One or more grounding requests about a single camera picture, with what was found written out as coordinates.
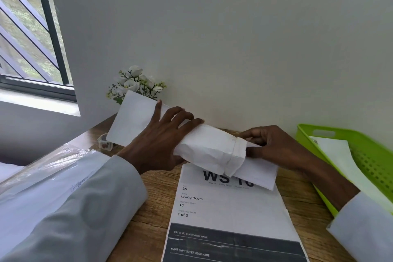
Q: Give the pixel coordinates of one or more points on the person's left hand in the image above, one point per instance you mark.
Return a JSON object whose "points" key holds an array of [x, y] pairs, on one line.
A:
{"points": [[153, 148]]}

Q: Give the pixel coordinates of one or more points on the person's right hand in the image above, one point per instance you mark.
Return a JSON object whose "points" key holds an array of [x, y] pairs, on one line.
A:
{"points": [[279, 148]]}

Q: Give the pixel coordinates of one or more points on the printed paper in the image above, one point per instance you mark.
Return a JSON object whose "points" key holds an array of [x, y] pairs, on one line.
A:
{"points": [[261, 172]]}

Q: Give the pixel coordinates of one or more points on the long white envelope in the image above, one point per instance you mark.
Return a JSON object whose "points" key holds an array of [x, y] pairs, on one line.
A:
{"points": [[132, 120], [337, 154]]}

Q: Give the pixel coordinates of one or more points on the patterned tape roll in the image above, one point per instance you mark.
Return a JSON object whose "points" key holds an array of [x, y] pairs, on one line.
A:
{"points": [[104, 145]]}

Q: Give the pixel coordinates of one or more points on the stack of printed papers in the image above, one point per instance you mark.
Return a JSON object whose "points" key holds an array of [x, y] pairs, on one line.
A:
{"points": [[233, 209]]}

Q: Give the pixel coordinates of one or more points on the green plastic basket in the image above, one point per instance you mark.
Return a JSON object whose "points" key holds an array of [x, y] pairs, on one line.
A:
{"points": [[374, 154]]}

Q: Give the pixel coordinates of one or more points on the plastic-wrapped white envelope pack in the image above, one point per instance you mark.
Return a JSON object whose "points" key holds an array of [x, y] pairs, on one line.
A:
{"points": [[37, 191]]}

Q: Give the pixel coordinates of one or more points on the person's left forearm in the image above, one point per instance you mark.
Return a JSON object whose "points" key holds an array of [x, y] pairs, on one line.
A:
{"points": [[86, 218]]}

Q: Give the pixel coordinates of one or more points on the person's right forearm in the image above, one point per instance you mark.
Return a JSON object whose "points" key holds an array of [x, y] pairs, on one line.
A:
{"points": [[356, 225]]}

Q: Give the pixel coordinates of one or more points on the potted white flower plant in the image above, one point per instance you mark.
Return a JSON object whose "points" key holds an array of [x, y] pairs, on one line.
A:
{"points": [[135, 83]]}

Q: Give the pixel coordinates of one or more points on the white window sill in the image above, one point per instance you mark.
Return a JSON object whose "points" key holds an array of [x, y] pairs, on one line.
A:
{"points": [[37, 102]]}

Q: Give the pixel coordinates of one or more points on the black framed window with grille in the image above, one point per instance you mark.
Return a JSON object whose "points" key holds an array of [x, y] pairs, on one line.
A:
{"points": [[40, 88]]}

